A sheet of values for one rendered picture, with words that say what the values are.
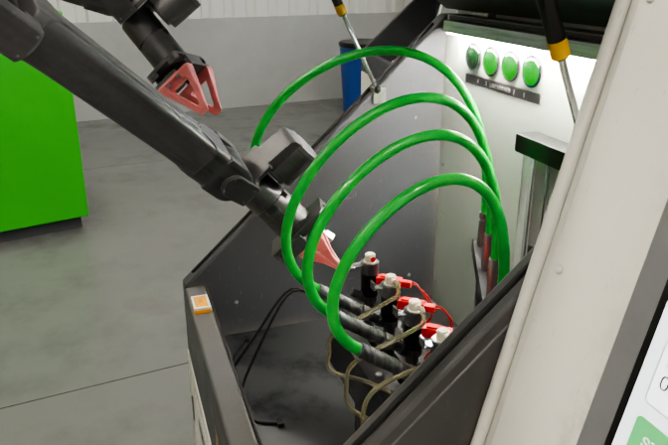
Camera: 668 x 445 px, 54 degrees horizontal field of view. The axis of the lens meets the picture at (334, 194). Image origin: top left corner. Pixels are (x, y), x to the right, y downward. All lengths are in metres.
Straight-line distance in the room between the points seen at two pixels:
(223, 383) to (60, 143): 3.26
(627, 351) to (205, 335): 0.74
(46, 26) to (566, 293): 0.55
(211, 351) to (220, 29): 6.59
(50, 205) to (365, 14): 5.03
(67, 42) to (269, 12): 7.08
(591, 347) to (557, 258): 0.09
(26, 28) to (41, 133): 3.48
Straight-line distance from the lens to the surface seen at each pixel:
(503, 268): 0.83
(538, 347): 0.69
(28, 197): 4.23
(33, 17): 0.69
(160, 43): 1.12
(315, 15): 7.93
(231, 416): 0.97
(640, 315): 0.59
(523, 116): 1.13
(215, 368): 1.07
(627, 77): 0.64
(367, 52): 1.01
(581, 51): 0.96
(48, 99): 4.12
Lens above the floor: 1.54
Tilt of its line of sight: 19 degrees down
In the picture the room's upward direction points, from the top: straight up
